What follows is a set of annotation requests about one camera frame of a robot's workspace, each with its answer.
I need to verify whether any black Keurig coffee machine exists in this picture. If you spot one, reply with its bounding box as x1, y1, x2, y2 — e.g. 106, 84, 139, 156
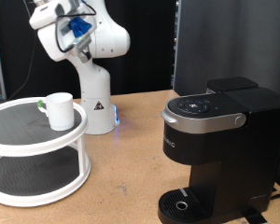
157, 77, 280, 224

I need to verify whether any perforated metal upright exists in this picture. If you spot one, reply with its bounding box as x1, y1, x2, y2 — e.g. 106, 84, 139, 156
171, 0, 182, 90

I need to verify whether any black water reservoir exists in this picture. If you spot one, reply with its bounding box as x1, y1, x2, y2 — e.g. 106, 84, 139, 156
205, 77, 259, 94

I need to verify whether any black camera cable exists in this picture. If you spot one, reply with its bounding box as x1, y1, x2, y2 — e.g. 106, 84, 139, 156
54, 4, 97, 54

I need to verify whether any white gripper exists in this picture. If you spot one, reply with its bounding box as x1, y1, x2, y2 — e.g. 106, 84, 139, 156
29, 2, 93, 64

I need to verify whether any black hanging cable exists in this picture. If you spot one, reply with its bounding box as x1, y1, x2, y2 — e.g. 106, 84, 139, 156
5, 0, 38, 101

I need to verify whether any dark grey partition panel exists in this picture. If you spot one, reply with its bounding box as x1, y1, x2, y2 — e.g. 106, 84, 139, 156
173, 0, 280, 195

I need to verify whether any Keurig lid with silver handle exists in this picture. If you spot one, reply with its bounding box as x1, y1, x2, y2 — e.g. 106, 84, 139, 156
161, 92, 251, 135

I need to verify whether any black drip tray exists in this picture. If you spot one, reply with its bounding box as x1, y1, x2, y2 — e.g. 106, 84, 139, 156
157, 187, 211, 224

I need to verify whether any white mug with green tape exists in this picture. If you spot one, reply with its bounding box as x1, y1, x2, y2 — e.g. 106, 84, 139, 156
36, 91, 76, 132

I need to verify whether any white two-tier turntable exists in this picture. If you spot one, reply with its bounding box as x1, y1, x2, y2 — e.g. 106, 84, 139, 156
0, 96, 92, 208

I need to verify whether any black backdrop curtain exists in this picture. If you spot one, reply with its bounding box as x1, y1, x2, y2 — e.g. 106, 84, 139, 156
0, 0, 178, 101

